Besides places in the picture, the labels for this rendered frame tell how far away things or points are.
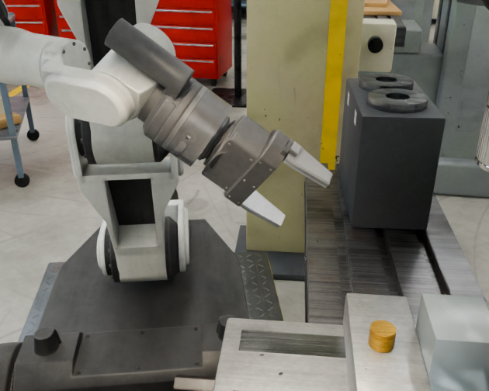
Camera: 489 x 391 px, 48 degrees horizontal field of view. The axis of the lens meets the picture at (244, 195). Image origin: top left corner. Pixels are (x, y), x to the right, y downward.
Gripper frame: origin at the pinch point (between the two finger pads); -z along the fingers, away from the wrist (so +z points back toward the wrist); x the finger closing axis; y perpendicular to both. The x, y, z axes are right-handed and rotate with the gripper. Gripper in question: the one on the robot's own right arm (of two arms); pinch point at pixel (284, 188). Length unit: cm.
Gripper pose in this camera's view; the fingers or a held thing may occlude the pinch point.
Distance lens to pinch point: 67.2
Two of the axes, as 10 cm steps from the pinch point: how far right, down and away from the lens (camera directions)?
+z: -8.1, -5.7, -1.5
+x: 4.8, -4.9, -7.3
